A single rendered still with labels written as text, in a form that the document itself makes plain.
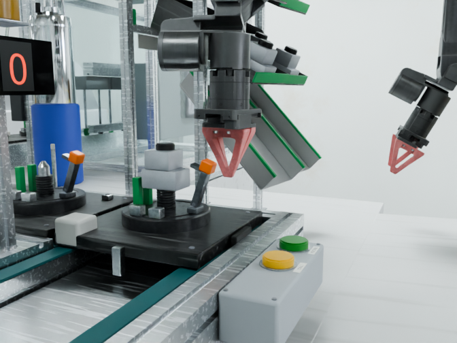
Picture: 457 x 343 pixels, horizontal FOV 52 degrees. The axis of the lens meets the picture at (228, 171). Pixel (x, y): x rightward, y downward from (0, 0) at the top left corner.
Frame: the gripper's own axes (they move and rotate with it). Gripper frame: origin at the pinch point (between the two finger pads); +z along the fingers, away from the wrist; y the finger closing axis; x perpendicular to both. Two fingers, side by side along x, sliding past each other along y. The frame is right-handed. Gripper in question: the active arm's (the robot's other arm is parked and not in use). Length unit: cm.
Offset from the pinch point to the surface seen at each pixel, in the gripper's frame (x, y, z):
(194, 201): -5.4, 0.3, 5.1
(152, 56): -69, -86, -24
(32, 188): -40.5, -1.2, 6.5
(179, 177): -7.8, 0.8, 1.4
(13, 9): -20.5, 18.8, -21.0
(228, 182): -58, -130, 28
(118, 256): -10.4, 12.7, 10.6
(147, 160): -12.8, 1.9, -0.9
